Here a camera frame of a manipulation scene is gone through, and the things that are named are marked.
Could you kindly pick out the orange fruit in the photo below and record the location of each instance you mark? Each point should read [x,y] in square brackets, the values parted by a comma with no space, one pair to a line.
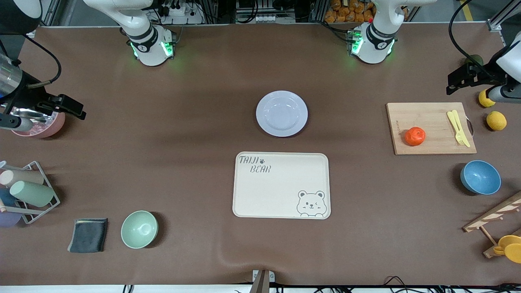
[415,136]

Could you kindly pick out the pink bowl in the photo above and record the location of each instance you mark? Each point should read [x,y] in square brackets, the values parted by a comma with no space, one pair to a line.
[44,129]

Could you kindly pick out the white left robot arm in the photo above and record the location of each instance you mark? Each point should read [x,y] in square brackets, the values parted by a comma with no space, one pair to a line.
[376,44]

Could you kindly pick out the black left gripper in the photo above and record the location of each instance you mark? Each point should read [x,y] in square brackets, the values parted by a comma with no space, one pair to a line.
[481,76]

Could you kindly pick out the beige cup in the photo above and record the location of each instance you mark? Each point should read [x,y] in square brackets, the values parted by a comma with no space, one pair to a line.
[24,177]

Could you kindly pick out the yellow lemon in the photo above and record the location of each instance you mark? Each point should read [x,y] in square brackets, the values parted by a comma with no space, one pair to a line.
[496,121]
[484,99]

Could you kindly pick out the dark grey folded cloth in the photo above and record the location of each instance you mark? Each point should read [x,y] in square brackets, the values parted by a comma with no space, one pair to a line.
[88,235]

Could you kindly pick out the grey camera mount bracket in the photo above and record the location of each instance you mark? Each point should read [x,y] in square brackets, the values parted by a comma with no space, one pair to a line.
[262,280]

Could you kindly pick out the dark green avocado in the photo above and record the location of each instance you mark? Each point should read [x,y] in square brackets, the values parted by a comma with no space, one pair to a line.
[475,59]

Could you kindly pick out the cream bear print tray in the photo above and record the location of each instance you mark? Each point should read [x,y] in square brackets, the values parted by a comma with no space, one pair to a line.
[268,195]

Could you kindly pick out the blue cup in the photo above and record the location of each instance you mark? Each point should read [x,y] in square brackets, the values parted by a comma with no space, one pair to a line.
[7,198]

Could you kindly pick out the bag of orange buns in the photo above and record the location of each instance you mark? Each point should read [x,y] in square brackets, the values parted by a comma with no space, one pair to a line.
[350,10]

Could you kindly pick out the white power strip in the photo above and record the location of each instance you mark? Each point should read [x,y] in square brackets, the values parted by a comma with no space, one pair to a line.
[181,14]

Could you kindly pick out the purple cup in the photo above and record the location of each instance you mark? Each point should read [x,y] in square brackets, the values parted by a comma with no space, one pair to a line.
[9,219]

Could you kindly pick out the yellow plastic knife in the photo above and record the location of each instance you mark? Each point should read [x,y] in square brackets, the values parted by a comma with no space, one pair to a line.
[467,141]

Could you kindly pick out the yellow cup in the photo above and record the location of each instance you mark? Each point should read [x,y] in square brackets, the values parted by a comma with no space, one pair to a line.
[511,248]

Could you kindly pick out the wooden drying rack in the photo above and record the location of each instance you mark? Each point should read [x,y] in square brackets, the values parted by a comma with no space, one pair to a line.
[494,212]

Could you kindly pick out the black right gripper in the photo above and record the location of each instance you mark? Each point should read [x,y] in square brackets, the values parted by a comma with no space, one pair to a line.
[29,97]

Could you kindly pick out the light green bowl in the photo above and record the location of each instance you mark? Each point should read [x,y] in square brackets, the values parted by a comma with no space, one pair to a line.
[139,230]

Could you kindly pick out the metal scoop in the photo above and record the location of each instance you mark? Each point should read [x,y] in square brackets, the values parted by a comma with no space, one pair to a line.
[34,114]

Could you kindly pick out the yellow plastic fork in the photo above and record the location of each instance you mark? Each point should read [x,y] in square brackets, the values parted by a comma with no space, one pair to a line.
[460,140]

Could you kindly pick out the wooden cutting board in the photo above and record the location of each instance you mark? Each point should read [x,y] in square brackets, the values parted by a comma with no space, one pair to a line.
[431,118]

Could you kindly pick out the aluminium frame post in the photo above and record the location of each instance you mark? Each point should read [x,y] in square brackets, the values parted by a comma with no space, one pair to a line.
[498,22]

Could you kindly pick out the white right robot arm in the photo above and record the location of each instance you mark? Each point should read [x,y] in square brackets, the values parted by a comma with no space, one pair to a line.
[150,49]

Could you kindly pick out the mint green cup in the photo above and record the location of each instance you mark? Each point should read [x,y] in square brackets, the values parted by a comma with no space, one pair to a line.
[32,193]

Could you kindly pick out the blue bowl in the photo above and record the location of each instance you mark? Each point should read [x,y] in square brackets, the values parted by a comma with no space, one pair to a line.
[480,178]

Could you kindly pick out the white round plate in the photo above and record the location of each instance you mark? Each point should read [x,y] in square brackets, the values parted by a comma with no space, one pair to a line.
[281,114]

